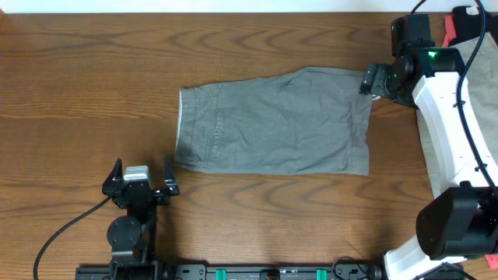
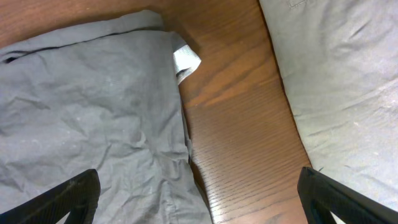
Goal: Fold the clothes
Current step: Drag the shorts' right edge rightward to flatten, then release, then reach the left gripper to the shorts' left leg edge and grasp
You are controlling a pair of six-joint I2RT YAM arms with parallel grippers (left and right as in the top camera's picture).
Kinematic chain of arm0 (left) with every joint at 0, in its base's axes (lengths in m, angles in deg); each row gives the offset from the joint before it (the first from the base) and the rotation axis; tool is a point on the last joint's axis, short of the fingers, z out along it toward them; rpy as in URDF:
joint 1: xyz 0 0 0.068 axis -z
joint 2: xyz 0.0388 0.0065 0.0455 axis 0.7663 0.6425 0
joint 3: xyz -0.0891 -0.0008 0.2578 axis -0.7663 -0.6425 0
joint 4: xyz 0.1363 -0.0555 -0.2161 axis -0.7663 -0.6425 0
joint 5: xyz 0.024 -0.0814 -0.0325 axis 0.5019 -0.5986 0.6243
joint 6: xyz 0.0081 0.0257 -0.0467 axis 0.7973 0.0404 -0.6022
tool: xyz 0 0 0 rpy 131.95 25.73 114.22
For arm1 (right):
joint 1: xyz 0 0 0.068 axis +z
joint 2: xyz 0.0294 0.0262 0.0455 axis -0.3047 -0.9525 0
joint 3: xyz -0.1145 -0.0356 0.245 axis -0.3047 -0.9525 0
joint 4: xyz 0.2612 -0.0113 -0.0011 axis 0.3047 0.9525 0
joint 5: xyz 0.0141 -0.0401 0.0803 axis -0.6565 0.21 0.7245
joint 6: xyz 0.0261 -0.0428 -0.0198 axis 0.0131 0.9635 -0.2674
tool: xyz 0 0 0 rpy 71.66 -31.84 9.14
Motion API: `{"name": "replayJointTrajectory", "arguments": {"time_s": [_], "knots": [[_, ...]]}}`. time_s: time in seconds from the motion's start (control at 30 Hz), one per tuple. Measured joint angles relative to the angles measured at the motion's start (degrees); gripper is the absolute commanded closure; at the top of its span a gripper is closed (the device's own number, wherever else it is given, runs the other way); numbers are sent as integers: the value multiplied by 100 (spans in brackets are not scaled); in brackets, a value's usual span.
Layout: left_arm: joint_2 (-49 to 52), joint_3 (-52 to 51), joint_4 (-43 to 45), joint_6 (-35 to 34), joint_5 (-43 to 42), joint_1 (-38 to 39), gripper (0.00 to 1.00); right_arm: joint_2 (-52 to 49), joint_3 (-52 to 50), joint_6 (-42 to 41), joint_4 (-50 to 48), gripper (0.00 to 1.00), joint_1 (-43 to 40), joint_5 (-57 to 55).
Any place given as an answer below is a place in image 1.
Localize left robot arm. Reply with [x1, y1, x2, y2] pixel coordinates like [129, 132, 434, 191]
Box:
[102, 156, 180, 280]

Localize beige shorts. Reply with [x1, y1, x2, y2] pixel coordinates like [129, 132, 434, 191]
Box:
[416, 33, 498, 198]

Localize grey shorts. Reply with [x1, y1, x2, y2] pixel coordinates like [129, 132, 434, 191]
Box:
[174, 67, 372, 176]

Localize black garment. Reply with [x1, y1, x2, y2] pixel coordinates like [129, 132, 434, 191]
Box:
[449, 6, 497, 46]

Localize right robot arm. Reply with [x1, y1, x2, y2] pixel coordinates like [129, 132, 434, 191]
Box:
[359, 14, 497, 279]

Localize red cloth corner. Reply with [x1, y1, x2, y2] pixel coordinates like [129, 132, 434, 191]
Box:
[485, 254, 498, 269]

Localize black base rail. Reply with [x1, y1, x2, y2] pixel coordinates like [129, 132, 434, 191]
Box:
[75, 262, 466, 280]

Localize red garment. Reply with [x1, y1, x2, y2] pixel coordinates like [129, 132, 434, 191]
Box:
[442, 15, 457, 47]

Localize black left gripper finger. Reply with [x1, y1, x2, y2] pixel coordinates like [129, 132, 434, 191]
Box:
[107, 158, 123, 184]
[163, 155, 176, 190]

